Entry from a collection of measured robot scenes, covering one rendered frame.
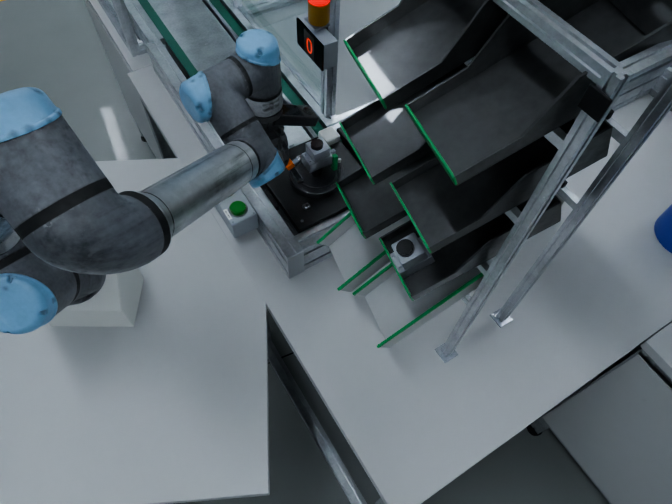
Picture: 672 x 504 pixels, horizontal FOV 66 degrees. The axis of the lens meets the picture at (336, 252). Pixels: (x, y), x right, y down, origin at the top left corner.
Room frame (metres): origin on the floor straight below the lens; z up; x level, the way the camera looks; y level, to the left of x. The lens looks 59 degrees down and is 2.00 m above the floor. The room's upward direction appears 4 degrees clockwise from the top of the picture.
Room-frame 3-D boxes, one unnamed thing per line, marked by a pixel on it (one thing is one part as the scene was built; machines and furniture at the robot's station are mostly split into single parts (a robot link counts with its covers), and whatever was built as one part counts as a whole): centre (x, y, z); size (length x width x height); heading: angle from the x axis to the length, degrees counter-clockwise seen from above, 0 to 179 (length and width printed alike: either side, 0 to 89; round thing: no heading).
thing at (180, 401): (0.51, 0.51, 0.84); 0.90 x 0.70 x 0.03; 8
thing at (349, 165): (0.85, 0.06, 0.96); 0.24 x 0.24 x 0.02; 35
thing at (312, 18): (1.07, 0.08, 1.29); 0.05 x 0.05 x 0.05
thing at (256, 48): (0.77, 0.17, 1.36); 0.09 x 0.08 x 0.11; 136
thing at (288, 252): (0.99, 0.35, 0.91); 0.89 x 0.06 x 0.11; 35
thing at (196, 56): (1.11, 0.22, 0.91); 0.84 x 0.28 x 0.10; 35
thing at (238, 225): (0.79, 0.29, 0.93); 0.21 x 0.07 x 0.06; 35
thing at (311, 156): (0.85, 0.05, 1.06); 0.08 x 0.04 x 0.07; 125
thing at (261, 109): (0.77, 0.16, 1.29); 0.08 x 0.08 x 0.05
